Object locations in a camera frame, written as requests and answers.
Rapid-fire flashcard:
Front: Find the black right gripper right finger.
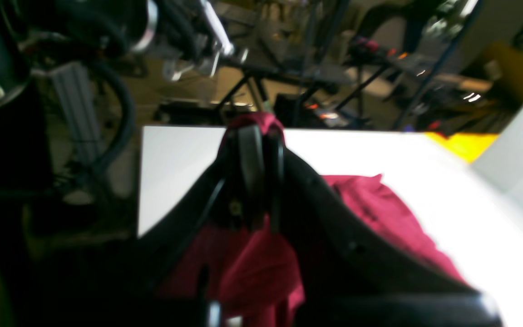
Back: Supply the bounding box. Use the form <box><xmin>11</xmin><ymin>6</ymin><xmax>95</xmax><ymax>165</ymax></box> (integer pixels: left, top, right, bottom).
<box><xmin>264</xmin><ymin>132</ymin><xmax>503</xmax><ymax>327</ymax></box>

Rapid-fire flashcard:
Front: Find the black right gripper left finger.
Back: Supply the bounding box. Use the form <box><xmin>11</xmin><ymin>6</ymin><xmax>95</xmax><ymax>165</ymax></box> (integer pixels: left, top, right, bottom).
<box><xmin>17</xmin><ymin>125</ymin><xmax>267</xmax><ymax>327</ymax></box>

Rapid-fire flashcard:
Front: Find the dark red t-shirt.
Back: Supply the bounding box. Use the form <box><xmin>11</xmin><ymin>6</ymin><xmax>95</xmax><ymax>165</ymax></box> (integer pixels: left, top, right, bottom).
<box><xmin>159</xmin><ymin>111</ymin><xmax>466</xmax><ymax>327</ymax></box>

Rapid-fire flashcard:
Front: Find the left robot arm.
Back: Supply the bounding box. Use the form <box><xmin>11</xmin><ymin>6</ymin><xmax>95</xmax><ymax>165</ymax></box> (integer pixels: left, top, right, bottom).
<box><xmin>0</xmin><ymin>0</ymin><xmax>250</xmax><ymax>199</ymax></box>

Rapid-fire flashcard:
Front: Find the yellow object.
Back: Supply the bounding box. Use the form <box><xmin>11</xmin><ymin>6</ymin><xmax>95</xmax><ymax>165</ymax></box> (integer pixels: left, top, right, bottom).
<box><xmin>424</xmin><ymin>132</ymin><xmax>499</xmax><ymax>164</ymax></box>

